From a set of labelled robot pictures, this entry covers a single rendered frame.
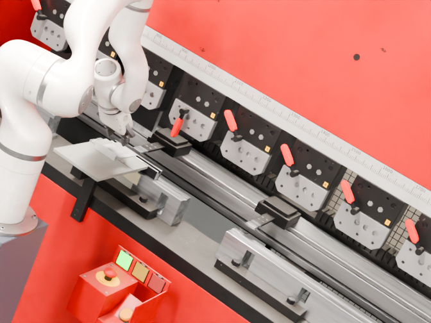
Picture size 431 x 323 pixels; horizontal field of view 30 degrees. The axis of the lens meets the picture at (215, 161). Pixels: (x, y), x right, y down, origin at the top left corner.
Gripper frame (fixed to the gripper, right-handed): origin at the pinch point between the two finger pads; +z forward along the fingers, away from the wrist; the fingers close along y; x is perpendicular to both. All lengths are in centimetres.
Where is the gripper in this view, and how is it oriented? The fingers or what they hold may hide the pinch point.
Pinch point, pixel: (118, 135)
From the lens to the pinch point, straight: 250.5
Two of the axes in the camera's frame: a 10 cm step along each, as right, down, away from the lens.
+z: 0.1, 5.7, 8.2
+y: -7.9, -5.0, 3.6
